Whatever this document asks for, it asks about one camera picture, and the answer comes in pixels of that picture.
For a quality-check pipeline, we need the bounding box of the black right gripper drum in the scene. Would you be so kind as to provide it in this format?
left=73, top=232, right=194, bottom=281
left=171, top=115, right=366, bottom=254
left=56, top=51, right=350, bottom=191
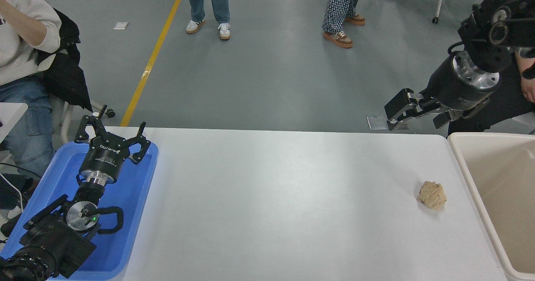
left=422, top=54, right=490, bottom=112

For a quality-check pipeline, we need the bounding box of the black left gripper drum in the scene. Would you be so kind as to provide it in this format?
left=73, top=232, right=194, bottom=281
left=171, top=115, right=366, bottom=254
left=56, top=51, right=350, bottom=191
left=79, top=133, right=131, bottom=180

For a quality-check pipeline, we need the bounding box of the tan paper ball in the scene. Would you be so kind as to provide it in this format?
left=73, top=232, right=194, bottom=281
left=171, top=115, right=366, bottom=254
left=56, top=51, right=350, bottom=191
left=417, top=181, right=447, bottom=210

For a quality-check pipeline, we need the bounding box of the person's hand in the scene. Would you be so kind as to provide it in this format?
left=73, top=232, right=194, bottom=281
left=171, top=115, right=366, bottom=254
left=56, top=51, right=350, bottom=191
left=520, top=74, right=535, bottom=103

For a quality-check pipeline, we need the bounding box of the white chair with casters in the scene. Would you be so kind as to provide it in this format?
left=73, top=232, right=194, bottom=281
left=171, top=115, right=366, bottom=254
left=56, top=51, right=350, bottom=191
left=50, top=96, right=116, bottom=144

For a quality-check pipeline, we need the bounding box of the blue plastic tray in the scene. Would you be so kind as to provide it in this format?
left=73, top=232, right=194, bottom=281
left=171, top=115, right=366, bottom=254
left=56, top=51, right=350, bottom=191
left=0, top=141, right=159, bottom=281

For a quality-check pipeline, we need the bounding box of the black jacket on chair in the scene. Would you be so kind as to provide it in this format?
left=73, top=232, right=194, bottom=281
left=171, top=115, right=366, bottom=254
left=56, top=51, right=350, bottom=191
left=36, top=8, right=93, bottom=112

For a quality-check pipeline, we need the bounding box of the small white side table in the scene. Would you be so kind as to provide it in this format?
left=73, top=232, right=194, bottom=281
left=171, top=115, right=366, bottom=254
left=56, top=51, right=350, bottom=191
left=0, top=102, right=28, bottom=143

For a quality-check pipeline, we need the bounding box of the large pale bin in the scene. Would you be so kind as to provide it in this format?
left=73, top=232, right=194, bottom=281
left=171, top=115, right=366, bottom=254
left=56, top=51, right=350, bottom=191
left=447, top=132, right=535, bottom=281

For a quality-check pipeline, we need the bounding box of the seated person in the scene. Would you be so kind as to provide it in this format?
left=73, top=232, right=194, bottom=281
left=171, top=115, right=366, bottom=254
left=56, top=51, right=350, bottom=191
left=0, top=0, right=62, bottom=178

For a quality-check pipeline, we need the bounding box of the white rolling chair base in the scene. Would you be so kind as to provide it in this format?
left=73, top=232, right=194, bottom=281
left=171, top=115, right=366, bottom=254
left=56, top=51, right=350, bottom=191
left=414, top=0, right=469, bottom=24

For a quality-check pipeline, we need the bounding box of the person in patterned trousers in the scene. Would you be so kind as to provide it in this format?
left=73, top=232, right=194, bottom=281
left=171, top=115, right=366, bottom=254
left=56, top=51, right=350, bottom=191
left=322, top=0, right=368, bottom=49

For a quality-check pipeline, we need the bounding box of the person in blue jeans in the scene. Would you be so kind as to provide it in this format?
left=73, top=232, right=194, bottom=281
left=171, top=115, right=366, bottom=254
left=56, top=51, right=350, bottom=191
left=185, top=0, right=232, bottom=41

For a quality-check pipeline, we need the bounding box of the black cable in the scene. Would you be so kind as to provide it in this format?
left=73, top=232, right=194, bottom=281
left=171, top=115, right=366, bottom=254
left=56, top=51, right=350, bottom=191
left=0, top=162, right=42, bottom=179

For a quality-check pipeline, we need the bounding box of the white cable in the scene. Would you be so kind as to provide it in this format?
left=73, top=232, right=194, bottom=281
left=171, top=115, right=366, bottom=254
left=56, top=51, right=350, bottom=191
left=0, top=172, right=24, bottom=215

